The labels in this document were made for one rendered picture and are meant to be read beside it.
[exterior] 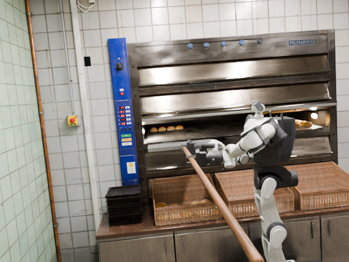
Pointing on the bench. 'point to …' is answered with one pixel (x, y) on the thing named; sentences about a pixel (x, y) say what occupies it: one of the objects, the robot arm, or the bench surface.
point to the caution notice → (131, 167)
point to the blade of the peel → (170, 146)
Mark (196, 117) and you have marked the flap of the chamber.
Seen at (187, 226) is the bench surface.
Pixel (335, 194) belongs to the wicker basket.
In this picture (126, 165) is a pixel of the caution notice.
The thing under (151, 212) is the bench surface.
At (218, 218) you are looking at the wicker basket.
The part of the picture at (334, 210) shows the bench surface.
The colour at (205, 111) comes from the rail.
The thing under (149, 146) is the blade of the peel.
